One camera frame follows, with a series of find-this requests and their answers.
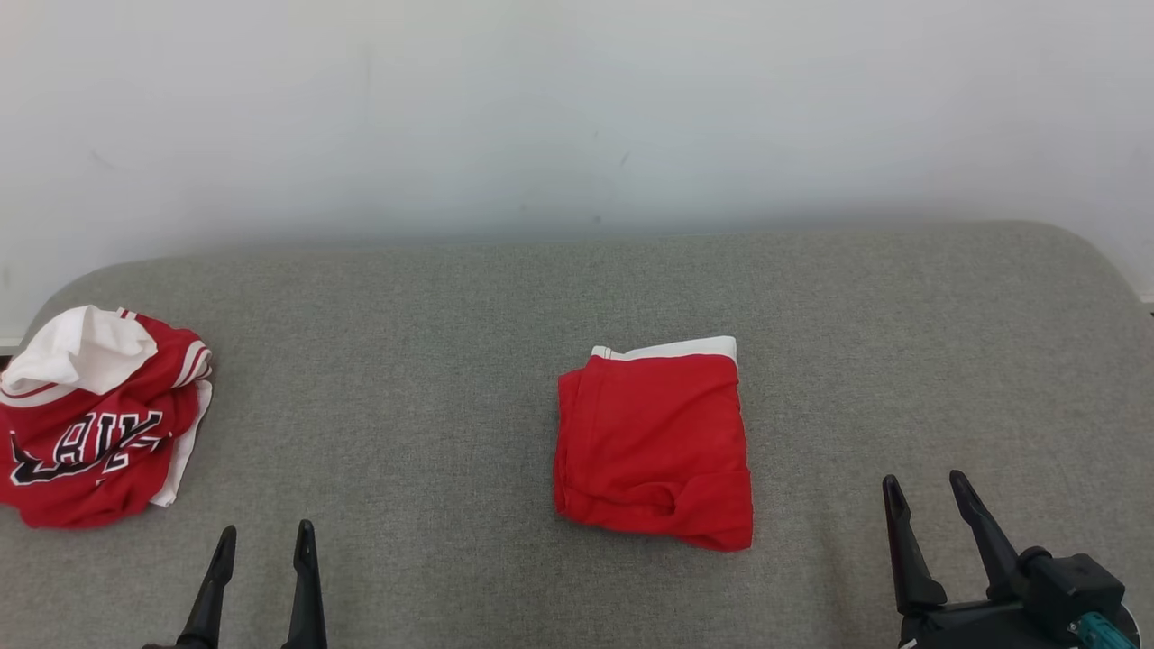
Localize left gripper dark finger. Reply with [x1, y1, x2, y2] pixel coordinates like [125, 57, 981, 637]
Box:
[281, 519, 327, 649]
[176, 526, 238, 649]

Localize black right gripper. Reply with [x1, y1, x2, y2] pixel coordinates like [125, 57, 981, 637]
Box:
[882, 470, 1142, 649]

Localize black right cable teal plug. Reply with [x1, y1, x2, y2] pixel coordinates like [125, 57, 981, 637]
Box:
[1068, 611, 1139, 649]

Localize red shorts white waistband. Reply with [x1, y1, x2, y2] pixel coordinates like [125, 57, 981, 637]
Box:
[554, 335, 755, 553]

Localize grey fabric sofa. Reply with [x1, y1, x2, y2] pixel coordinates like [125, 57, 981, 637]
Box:
[0, 221, 1154, 649]

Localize red Bulls jersey white hem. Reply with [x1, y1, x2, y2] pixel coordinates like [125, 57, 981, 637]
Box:
[0, 305, 215, 529]

